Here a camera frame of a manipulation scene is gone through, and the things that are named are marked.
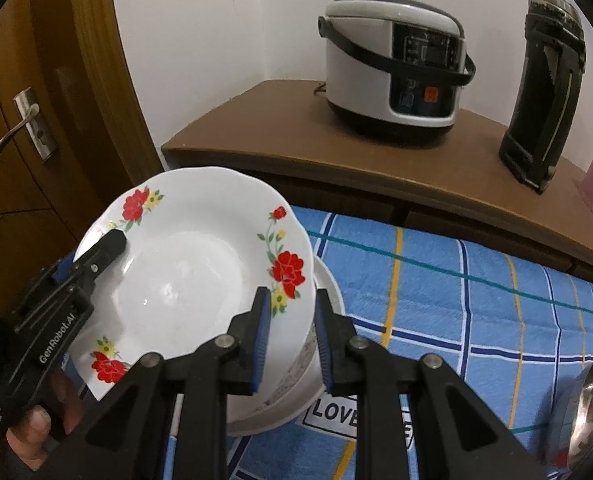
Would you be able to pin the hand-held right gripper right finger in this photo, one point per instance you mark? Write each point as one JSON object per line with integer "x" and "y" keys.
{"x": 324, "y": 340}

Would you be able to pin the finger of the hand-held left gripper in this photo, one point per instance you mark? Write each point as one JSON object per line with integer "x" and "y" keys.
{"x": 62, "y": 267}
{"x": 106, "y": 250}

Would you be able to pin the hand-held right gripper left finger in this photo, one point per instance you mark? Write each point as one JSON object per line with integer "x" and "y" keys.
{"x": 261, "y": 345}

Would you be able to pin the plain white plate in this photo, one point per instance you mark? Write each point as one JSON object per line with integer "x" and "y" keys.
{"x": 334, "y": 300}

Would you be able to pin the red floral white plate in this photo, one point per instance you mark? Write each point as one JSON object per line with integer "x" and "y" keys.
{"x": 186, "y": 270}

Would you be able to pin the stainless steel bowl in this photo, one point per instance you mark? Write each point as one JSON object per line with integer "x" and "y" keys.
{"x": 591, "y": 405}

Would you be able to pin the person's left hand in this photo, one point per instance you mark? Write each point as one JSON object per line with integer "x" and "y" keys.
{"x": 31, "y": 435}

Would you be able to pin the blue plaid tablecloth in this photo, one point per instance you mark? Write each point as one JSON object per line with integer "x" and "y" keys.
{"x": 451, "y": 320}

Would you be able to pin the wooden cabinet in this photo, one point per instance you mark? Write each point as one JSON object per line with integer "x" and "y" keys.
{"x": 326, "y": 145}

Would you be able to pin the wooden door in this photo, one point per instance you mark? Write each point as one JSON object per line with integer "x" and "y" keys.
{"x": 16, "y": 50}

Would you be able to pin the silver black rice cooker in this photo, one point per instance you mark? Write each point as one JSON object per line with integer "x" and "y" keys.
{"x": 366, "y": 60}

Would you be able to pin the black thermos flask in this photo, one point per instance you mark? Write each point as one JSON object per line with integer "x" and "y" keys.
{"x": 541, "y": 110}

